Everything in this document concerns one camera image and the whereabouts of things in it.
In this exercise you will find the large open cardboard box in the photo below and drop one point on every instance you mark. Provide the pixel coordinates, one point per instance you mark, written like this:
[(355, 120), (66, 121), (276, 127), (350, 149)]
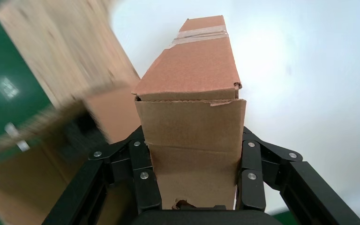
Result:
[(27, 174)]

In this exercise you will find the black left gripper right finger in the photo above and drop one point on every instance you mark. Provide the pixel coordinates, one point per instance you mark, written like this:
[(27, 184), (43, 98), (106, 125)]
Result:
[(279, 183)]

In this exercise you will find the plywood board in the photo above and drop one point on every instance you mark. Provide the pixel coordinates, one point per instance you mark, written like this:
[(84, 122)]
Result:
[(71, 46)]

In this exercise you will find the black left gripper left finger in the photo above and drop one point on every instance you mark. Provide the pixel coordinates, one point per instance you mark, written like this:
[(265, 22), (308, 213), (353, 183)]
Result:
[(118, 186)]

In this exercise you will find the small brown cardboard box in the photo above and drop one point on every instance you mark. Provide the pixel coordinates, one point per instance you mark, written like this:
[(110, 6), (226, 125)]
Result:
[(192, 118)]

